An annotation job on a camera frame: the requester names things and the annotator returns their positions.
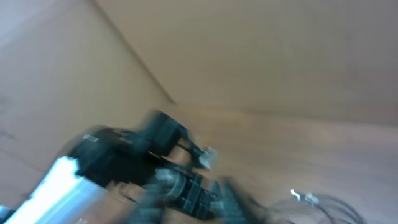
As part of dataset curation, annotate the cardboard wall panel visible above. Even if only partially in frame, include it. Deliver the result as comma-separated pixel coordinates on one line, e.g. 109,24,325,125
1,1,397,213

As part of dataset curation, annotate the black cable silver plug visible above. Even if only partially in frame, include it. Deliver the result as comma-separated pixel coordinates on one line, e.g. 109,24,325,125
267,188,368,224

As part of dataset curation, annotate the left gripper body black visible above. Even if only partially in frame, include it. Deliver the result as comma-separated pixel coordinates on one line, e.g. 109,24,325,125
136,168,249,224

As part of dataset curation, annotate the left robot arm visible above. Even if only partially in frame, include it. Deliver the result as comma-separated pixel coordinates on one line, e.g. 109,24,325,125
1,111,257,223

